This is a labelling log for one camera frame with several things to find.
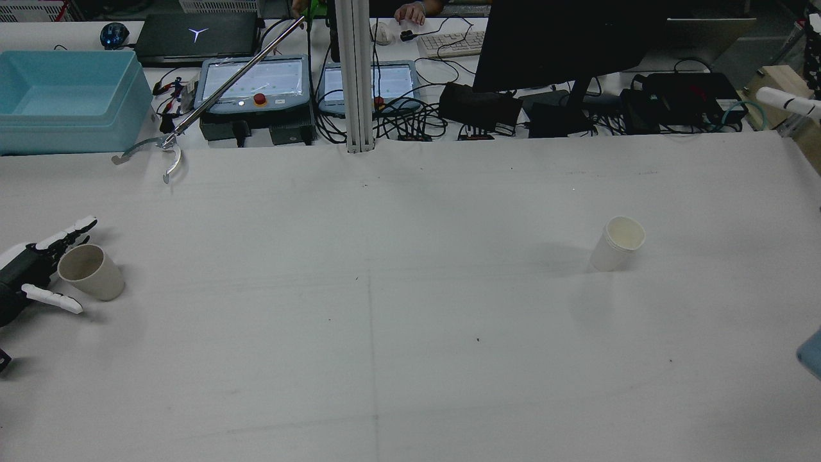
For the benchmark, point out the black power box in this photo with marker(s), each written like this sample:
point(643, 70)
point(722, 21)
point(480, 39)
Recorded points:
point(221, 128)

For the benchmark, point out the white computer mouse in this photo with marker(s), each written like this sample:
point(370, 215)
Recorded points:
point(383, 33)

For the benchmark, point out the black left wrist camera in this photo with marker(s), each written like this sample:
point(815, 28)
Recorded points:
point(4, 360)

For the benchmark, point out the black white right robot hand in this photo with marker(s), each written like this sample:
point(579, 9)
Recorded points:
point(789, 101)

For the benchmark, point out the light blue plastic bin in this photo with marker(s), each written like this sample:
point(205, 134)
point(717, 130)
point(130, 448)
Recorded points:
point(70, 96)

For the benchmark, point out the black power adapter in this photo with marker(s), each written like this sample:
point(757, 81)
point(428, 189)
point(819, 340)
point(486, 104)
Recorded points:
point(292, 131)

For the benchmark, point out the wooden block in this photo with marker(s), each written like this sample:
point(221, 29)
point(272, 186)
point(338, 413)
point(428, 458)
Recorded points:
point(779, 80)

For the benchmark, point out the black Huawei monitor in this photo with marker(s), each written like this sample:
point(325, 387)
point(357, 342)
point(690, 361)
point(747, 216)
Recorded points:
point(545, 38)

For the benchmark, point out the red blue clip leads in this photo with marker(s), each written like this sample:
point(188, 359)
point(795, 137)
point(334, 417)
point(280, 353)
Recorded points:
point(168, 102)

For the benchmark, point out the aluminium frame post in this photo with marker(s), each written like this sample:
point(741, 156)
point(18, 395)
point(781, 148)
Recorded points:
point(356, 77)

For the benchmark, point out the black mouse with blue lights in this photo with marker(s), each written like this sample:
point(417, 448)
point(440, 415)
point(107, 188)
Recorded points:
point(114, 35)

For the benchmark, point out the aluminium frame rail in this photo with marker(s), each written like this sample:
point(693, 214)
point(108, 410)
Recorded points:
point(792, 128)

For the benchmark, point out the grey teach pendant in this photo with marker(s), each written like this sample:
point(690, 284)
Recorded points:
point(282, 80)
point(394, 83)

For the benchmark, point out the white paper cup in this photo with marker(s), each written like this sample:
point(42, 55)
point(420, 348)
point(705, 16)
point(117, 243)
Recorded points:
point(616, 247)

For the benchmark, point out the black box by monitor stand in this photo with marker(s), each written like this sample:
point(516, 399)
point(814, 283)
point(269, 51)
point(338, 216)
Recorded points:
point(555, 122)

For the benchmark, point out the black laptop with Y logo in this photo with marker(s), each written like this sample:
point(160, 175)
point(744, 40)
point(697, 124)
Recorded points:
point(192, 38)

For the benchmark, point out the white keyboard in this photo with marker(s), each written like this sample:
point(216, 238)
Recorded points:
point(452, 43)

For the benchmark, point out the metal reacher grabber tool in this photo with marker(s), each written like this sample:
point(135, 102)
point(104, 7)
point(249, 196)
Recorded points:
point(224, 86)

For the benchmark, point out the black USB hub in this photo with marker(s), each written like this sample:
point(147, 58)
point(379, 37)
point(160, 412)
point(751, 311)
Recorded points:
point(476, 136)
point(415, 136)

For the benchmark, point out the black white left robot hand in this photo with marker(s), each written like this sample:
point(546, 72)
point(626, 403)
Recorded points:
point(22, 269)

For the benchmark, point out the beige paper cup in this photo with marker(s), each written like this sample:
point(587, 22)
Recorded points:
point(93, 279)

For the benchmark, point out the black electronics box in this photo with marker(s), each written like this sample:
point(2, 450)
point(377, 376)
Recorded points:
point(686, 96)

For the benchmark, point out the person in black shirt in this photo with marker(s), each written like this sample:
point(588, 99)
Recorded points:
point(410, 13)

